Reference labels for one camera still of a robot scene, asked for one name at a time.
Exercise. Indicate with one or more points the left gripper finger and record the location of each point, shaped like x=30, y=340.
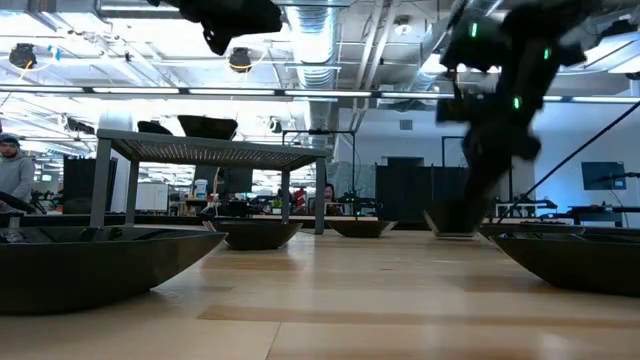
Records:
x=217, y=40

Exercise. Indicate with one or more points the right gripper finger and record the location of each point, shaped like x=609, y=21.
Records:
x=482, y=180

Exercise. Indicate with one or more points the black leaf-shaped mini plate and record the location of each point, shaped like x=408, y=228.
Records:
x=535, y=230
x=575, y=265
x=100, y=275
x=361, y=229
x=255, y=237

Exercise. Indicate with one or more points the black teardrop mini plate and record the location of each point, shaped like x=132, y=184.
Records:
x=154, y=128

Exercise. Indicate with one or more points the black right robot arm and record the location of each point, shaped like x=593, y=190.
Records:
x=530, y=50

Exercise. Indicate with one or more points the long ceiling light strip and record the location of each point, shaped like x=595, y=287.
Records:
x=235, y=91

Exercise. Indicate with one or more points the black partition panels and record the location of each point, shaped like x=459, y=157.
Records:
x=410, y=190

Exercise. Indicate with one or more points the grey perforated metal shelf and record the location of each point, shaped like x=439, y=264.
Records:
x=210, y=150

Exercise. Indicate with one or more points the dark desk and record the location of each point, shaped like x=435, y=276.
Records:
x=600, y=212

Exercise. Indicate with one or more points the white bottle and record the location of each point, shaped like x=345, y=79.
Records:
x=201, y=190

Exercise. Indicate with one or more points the person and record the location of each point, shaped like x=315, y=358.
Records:
x=17, y=175
x=330, y=192

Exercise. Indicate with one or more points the white cabinet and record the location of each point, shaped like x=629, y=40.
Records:
x=152, y=195

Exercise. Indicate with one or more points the small potted plant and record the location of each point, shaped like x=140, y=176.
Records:
x=276, y=205

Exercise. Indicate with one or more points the black cabinet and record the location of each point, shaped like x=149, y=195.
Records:
x=75, y=180

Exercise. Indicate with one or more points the white frame table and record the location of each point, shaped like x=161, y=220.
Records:
x=520, y=207

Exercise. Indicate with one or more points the silver ceiling duct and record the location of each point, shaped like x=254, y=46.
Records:
x=427, y=75
x=312, y=50

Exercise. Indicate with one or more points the dark wall monitor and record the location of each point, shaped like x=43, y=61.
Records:
x=602, y=175

